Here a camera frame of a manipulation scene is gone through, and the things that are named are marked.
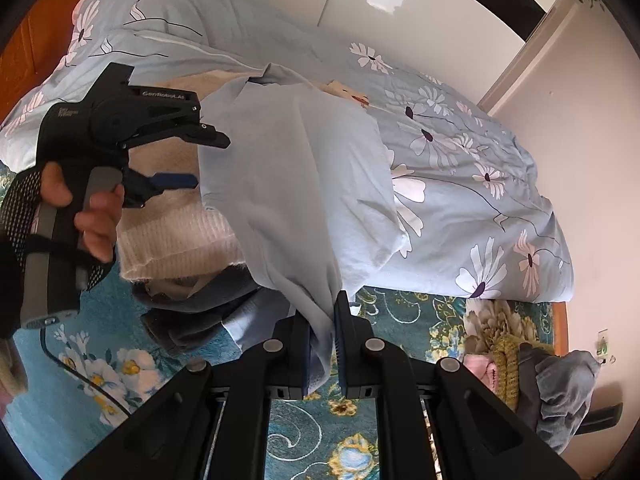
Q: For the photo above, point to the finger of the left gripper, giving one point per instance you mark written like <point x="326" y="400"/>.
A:
<point x="140" y="188"/>

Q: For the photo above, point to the grey-blue floral duvet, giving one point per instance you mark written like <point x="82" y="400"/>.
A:
<point x="464" y="188"/>

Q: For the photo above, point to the grey folded garment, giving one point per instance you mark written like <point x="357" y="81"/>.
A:
<point x="554" y="392"/>

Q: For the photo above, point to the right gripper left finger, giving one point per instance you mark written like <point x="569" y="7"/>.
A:
<point x="289" y="364"/>

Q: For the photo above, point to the mustard knit folded garment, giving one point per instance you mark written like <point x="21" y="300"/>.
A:
<point x="505" y="352"/>

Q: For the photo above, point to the teal floral bed blanket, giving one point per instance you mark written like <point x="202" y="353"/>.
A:
<point x="87" y="375"/>

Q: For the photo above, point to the person's left hand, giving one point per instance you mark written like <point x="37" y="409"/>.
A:
<point x="98" y="224"/>

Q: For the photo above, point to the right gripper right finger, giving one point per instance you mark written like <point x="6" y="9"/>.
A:
<point x="356" y="374"/>

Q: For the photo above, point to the dark grey garment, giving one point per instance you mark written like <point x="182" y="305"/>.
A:
<point x="184" y="314"/>

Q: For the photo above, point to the orange wooden headboard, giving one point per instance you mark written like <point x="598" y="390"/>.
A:
<point x="35" y="49"/>

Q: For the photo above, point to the light blue t-shirt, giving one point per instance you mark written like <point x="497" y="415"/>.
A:
<point x="305" y="185"/>

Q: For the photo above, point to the white glossy wardrobe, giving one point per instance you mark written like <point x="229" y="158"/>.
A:
<point x="469" y="44"/>

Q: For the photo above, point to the pink folded garment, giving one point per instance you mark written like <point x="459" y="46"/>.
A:
<point x="483" y="368"/>

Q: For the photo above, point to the beige knit sweater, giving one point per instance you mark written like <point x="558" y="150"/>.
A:
<point x="173" y="235"/>

